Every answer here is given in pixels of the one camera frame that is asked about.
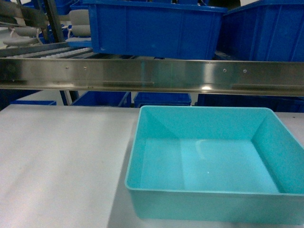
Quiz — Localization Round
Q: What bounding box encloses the large blue bin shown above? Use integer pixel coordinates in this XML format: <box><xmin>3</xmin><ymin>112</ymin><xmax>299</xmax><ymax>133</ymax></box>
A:
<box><xmin>217</xmin><ymin>0</ymin><xmax>304</xmax><ymax>62</ymax></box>
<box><xmin>84</xmin><ymin>0</ymin><xmax>227</xmax><ymax>60</ymax></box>

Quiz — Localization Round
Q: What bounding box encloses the roller conveyor track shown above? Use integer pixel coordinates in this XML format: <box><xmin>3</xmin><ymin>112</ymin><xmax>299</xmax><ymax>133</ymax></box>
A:
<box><xmin>0</xmin><ymin>43</ymin><xmax>135</xmax><ymax>59</ymax></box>

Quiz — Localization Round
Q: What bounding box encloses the large blue bin right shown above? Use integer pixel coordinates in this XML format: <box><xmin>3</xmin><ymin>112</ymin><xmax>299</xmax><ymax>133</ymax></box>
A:
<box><xmin>217</xmin><ymin>0</ymin><xmax>304</xmax><ymax>62</ymax></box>

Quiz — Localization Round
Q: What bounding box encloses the blue bin below centre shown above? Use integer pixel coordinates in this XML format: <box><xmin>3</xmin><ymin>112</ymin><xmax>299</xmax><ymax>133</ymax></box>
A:
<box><xmin>134</xmin><ymin>92</ymin><xmax>192</xmax><ymax>108</ymax></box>

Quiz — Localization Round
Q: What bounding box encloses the teal plastic bin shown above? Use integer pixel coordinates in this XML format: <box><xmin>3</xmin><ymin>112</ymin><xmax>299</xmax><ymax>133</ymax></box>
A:
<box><xmin>125</xmin><ymin>106</ymin><xmax>304</xmax><ymax>225</ymax></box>

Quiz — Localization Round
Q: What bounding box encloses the grey bowls stack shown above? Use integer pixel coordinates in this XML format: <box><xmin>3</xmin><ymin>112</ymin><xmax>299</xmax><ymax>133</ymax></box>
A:
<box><xmin>2</xmin><ymin>9</ymin><xmax>92</xmax><ymax>48</ymax></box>

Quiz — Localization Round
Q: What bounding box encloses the stainless steel shelf rail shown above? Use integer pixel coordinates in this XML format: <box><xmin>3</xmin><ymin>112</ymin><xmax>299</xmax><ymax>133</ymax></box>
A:
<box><xmin>0</xmin><ymin>58</ymin><xmax>304</xmax><ymax>96</ymax></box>

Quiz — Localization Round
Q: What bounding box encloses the large blue bin centre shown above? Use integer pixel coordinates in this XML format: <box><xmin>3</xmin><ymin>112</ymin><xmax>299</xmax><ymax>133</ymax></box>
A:
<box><xmin>84</xmin><ymin>0</ymin><xmax>227</xmax><ymax>60</ymax></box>

